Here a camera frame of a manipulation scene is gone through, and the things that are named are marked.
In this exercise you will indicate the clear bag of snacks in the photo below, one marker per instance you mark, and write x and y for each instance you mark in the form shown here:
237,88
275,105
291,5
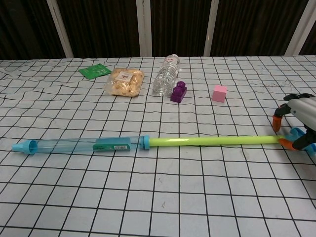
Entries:
124,84

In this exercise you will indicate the clear plastic water bottle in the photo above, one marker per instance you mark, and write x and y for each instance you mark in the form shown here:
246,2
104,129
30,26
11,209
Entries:
164,79

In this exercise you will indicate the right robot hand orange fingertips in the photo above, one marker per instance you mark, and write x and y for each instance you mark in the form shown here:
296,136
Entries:
306,108

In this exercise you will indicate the blue and yellow water pump toy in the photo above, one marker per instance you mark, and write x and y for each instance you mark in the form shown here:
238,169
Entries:
197,142

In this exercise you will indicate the white metal frame post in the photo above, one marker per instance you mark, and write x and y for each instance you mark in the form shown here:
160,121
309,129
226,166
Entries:
298,27
60,32
144,29
211,29

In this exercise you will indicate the purple building block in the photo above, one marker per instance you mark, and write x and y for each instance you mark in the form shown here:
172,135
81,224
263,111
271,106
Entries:
177,95

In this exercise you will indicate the white black-checked tablecloth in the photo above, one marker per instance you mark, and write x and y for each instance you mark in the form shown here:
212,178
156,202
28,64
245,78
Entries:
172,185

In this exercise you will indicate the pink cube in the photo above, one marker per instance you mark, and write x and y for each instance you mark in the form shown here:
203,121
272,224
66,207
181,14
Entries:
219,93

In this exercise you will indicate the green packet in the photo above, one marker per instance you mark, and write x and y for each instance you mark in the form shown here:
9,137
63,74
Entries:
95,71

